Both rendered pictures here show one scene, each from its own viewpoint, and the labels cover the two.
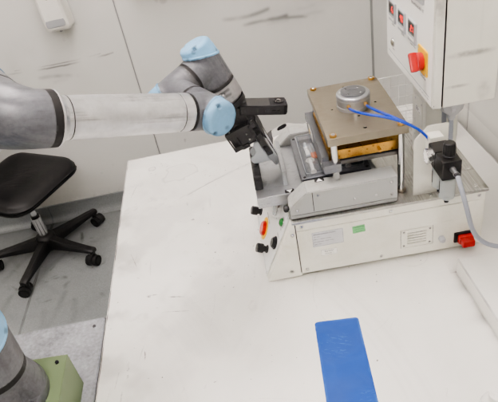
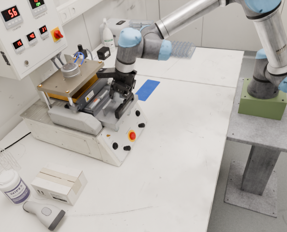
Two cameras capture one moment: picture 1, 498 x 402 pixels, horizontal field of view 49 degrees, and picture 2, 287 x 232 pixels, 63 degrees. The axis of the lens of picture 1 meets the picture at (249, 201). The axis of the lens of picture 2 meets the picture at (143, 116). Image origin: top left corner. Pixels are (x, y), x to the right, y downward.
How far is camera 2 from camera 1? 1.91 m
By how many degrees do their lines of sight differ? 99
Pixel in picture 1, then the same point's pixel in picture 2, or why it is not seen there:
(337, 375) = (151, 87)
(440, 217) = not seen: hidden behind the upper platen
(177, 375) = (199, 103)
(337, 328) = (140, 97)
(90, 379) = (234, 113)
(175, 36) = not seen: outside the picture
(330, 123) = (92, 68)
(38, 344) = (262, 136)
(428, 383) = not seen: hidden behind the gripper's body
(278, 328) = (157, 104)
